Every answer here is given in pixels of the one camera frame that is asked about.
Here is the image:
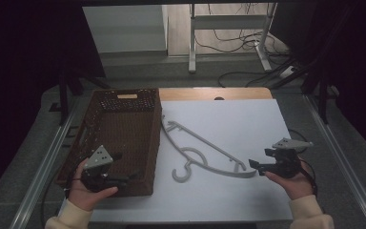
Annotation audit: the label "white power strip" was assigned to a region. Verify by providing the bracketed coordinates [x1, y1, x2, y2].
[278, 65, 297, 79]

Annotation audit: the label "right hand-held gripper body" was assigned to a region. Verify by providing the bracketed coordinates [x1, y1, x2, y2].
[272, 137, 314, 179]

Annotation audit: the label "wooden table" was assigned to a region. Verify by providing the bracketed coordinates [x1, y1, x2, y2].
[158, 87, 274, 102]

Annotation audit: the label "black floor cables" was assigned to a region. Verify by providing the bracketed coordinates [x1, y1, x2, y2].
[193, 3, 303, 89]

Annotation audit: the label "white cabinet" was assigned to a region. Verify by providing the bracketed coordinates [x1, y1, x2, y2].
[82, 4, 170, 54]

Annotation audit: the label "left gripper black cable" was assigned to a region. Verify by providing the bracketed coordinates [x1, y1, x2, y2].
[41, 156, 85, 228]

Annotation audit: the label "black metal stand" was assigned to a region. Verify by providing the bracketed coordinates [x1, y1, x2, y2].
[57, 61, 112, 126]
[300, 60, 333, 125]

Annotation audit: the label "grey plastic clothes hanger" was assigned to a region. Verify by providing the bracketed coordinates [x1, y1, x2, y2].
[160, 114, 257, 184]

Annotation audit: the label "white board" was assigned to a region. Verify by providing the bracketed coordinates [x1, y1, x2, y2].
[59, 98, 295, 223]

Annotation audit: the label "white desk frame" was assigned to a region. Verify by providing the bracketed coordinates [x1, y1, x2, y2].
[188, 3, 279, 74]

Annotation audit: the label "person's left hand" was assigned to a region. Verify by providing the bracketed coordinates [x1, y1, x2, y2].
[68, 158, 119, 212]

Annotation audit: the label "metal floor rail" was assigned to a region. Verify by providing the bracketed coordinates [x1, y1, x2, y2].
[9, 94, 82, 229]
[302, 94, 366, 229]

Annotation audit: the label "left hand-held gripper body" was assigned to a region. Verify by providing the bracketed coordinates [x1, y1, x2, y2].
[81, 145, 115, 193]

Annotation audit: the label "brown woven basket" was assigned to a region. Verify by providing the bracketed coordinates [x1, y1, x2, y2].
[55, 88, 163, 198]

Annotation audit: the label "person's right hand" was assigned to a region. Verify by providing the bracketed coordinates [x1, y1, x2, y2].
[264, 160, 315, 200]

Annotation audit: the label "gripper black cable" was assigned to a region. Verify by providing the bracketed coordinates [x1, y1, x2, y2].
[41, 156, 85, 228]
[287, 128, 319, 197]

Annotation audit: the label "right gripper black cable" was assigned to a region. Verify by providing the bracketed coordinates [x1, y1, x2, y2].
[287, 128, 319, 197]

